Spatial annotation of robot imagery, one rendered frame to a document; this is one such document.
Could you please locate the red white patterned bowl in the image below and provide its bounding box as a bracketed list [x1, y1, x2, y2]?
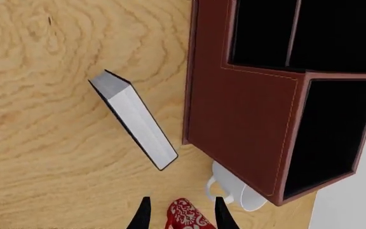
[162, 197, 217, 229]

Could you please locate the black book with white pages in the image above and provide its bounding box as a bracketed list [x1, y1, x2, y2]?
[88, 69, 179, 172]

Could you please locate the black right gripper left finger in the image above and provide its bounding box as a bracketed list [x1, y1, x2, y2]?
[126, 196, 153, 229]

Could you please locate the white mug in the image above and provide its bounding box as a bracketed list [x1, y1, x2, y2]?
[205, 160, 269, 212]

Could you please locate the red-brown desk caddy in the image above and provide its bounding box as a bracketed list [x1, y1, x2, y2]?
[181, 0, 366, 207]

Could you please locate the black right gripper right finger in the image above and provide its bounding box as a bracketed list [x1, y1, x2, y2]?
[215, 196, 242, 229]

